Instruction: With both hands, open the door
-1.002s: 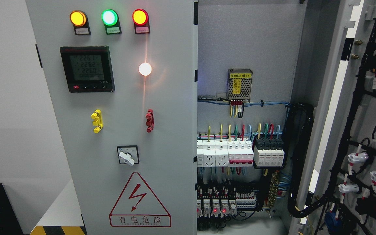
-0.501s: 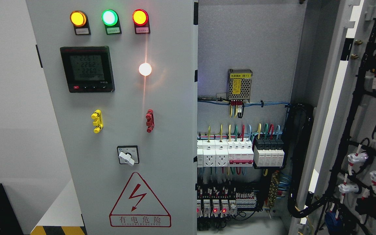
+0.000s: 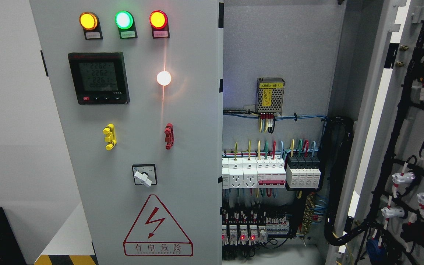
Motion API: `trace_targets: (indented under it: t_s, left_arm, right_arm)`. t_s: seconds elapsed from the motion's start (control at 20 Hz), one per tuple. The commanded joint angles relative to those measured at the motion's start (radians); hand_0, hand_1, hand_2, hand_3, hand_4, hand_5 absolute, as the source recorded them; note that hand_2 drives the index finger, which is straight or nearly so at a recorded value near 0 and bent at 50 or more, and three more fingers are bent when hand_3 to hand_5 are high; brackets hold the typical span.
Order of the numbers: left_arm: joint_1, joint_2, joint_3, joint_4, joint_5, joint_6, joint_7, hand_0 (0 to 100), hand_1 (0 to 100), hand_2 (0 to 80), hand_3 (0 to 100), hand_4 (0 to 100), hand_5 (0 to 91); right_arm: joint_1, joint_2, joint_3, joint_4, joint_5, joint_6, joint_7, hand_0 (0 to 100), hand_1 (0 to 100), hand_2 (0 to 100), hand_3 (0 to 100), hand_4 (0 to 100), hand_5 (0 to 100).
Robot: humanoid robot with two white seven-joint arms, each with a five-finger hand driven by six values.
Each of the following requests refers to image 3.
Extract grey cabinet door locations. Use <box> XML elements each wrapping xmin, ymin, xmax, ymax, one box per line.
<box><xmin>30</xmin><ymin>0</ymin><xmax>223</xmax><ymax>265</ymax></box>
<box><xmin>325</xmin><ymin>0</ymin><xmax>424</xmax><ymax>265</ymax></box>

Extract red indicator lamp left door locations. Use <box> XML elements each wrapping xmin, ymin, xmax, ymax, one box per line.
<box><xmin>149</xmin><ymin>10</ymin><xmax>170</xmax><ymax>39</ymax></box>

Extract green indicator lamp left door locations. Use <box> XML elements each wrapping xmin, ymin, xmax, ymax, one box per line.
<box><xmin>114</xmin><ymin>10</ymin><xmax>138</xmax><ymax>40</ymax></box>

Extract yellow indicator lamp left door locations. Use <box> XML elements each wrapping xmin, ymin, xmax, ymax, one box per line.
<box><xmin>79</xmin><ymin>12</ymin><xmax>103</xmax><ymax>40</ymax></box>

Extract red terminal connector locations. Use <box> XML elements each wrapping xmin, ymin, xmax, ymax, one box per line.
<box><xmin>164</xmin><ymin>123</ymin><xmax>174</xmax><ymax>150</ymax></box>

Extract white double power sockets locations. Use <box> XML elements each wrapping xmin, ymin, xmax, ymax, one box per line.
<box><xmin>228</xmin><ymin>158</ymin><xmax>258</xmax><ymax>188</ymax></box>

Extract metal mesh power supply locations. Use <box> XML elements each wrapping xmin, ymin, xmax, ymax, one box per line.
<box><xmin>256</xmin><ymin>77</ymin><xmax>285</xmax><ymax>113</ymax></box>

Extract red white circuit breaker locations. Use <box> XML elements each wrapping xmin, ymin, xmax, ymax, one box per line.
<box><xmin>257</xmin><ymin>158</ymin><xmax>286</xmax><ymax>188</ymax></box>

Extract white glowing indicator lamp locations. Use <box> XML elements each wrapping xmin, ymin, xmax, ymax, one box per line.
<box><xmin>156</xmin><ymin>70</ymin><xmax>172</xmax><ymax>86</ymax></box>

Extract black white surge protector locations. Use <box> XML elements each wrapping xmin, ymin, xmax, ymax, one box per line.
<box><xmin>285</xmin><ymin>154</ymin><xmax>322</xmax><ymax>191</ymax></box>

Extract yellow terminal connector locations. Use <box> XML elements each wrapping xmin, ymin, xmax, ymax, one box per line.
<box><xmin>103</xmin><ymin>123</ymin><xmax>117</xmax><ymax>151</ymax></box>

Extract relay row with red leds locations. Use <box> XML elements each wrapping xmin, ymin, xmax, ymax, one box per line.
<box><xmin>222</xmin><ymin>224</ymin><xmax>268</xmax><ymax>245</ymax></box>

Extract red electric warning sticker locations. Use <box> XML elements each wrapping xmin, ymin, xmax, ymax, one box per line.
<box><xmin>123</xmin><ymin>194</ymin><xmax>193</xmax><ymax>257</ymax></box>

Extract brass ground terminal bar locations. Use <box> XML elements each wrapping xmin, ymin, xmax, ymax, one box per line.
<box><xmin>301</xmin><ymin>192</ymin><xmax>316</xmax><ymax>235</ymax></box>

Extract black digital power meter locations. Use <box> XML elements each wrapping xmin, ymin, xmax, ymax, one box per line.
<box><xmin>68</xmin><ymin>52</ymin><xmax>130</xmax><ymax>105</ymax></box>

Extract black right cable conduit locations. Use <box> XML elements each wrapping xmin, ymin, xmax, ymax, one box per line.
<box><xmin>322</xmin><ymin>116</ymin><xmax>367</xmax><ymax>246</ymax></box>

